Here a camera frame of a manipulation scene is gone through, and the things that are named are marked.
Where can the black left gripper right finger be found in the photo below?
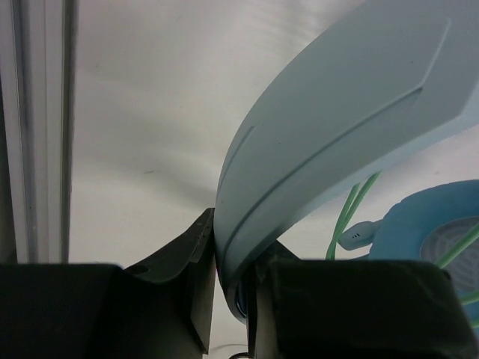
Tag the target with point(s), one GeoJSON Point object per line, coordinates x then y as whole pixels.
{"type": "Point", "coordinates": [353, 309]}

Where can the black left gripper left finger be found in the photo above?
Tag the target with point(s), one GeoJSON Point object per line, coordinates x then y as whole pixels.
{"type": "Point", "coordinates": [160, 307]}

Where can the aluminium table frame rail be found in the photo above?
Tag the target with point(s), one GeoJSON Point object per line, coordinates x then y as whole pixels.
{"type": "Point", "coordinates": [38, 53]}

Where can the light blue headphones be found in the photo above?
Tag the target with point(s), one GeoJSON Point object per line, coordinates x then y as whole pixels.
{"type": "Point", "coordinates": [386, 81]}

